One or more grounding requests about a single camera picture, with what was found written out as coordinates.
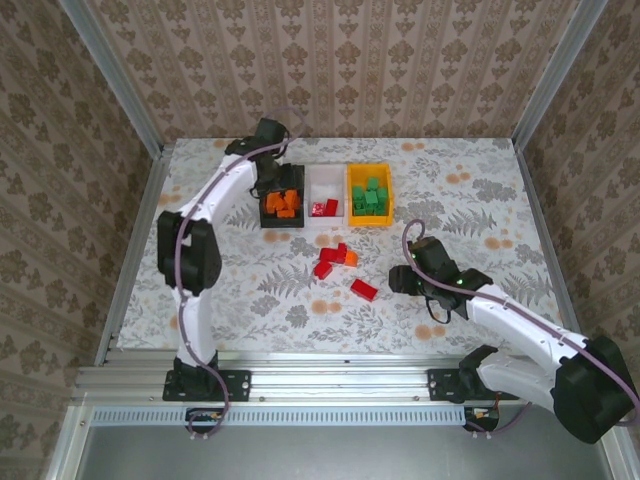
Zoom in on white plastic bin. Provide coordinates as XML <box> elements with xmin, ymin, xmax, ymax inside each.
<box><xmin>305</xmin><ymin>164</ymin><xmax>349</xmax><ymax>230</ymax></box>

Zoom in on black plastic bin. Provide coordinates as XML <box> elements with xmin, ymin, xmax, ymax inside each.
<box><xmin>259</xmin><ymin>163</ymin><xmax>307</xmax><ymax>230</ymax></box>

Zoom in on yellow plastic bin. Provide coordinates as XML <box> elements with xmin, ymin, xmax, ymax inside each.
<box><xmin>346</xmin><ymin>163</ymin><xmax>396</xmax><ymax>229</ymax></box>

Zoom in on floral patterned table cover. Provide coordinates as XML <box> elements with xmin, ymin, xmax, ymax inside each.
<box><xmin>115</xmin><ymin>137</ymin><xmax>575</xmax><ymax>357</ymax></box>

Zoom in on aluminium mounting beam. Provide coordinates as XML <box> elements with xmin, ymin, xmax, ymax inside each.
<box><xmin>72</xmin><ymin>349</ymin><xmax>556</xmax><ymax>406</ymax></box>

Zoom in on grey metal tray panel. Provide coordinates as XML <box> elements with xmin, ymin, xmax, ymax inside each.
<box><xmin>47</xmin><ymin>404</ymin><xmax>640</xmax><ymax>480</ymax></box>

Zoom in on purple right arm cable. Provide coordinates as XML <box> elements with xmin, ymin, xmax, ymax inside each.
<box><xmin>402</xmin><ymin>219</ymin><xmax>640</xmax><ymax>441</ymax></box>

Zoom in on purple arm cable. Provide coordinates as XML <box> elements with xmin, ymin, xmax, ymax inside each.
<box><xmin>174</xmin><ymin>105</ymin><xmax>307</xmax><ymax>442</ymax></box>
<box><xmin>402</xmin><ymin>219</ymin><xmax>640</xmax><ymax>441</ymax></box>

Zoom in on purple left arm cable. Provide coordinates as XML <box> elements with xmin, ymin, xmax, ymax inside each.
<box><xmin>174</xmin><ymin>105</ymin><xmax>307</xmax><ymax>442</ymax></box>

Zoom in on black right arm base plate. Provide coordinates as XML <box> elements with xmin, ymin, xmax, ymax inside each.
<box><xmin>427</xmin><ymin>368</ymin><xmax>521</xmax><ymax>403</ymax></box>

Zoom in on aluminium table side rail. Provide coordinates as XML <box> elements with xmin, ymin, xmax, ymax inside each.
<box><xmin>513</xmin><ymin>143</ymin><xmax>589</xmax><ymax>351</ymax></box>
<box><xmin>93</xmin><ymin>143</ymin><xmax>176</xmax><ymax>366</ymax></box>

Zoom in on black cable connector box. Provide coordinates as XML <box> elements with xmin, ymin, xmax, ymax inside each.
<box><xmin>187</xmin><ymin>407</ymin><xmax>225</xmax><ymax>434</ymax></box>
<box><xmin>463</xmin><ymin>405</ymin><xmax>501</xmax><ymax>432</ymax></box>

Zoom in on white slotted cable duct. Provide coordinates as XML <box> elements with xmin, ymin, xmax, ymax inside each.
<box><xmin>91</xmin><ymin>405</ymin><xmax>469</xmax><ymax>427</ymax></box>

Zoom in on aluminium frame post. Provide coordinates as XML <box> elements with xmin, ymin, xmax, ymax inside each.
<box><xmin>512</xmin><ymin>0</ymin><xmax>609</xmax><ymax>151</ymax></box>
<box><xmin>57</xmin><ymin>0</ymin><xmax>166</xmax><ymax>157</ymax></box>

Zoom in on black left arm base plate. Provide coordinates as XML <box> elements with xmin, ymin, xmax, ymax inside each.
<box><xmin>163</xmin><ymin>368</ymin><xmax>252</xmax><ymax>403</ymax></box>

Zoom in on aluminium lower frame rail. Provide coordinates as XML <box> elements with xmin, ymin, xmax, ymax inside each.
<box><xmin>602</xmin><ymin>439</ymin><xmax>640</xmax><ymax>480</ymax></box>
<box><xmin>47</xmin><ymin>404</ymin><xmax>95</xmax><ymax>480</ymax></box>

